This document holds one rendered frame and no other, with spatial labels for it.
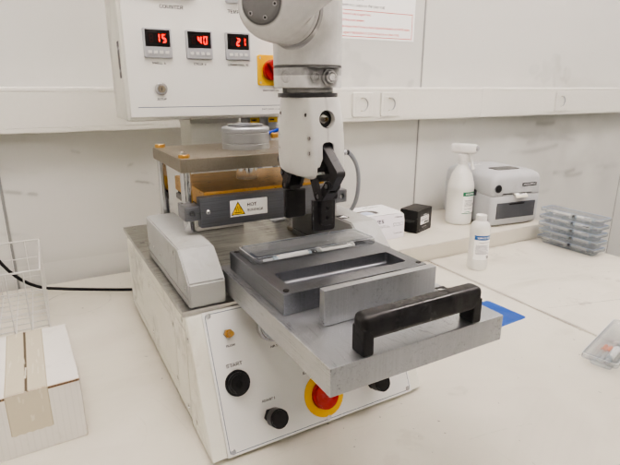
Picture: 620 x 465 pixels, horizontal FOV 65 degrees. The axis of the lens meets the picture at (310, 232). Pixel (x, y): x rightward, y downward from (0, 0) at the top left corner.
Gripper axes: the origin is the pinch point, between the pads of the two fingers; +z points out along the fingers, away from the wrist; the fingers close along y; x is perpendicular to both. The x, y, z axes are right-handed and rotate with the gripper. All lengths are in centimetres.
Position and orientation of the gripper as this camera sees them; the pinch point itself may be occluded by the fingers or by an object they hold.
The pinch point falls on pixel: (308, 212)
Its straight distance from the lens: 65.4
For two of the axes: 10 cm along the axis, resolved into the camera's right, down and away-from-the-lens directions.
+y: -4.9, -2.4, 8.4
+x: -8.7, 1.4, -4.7
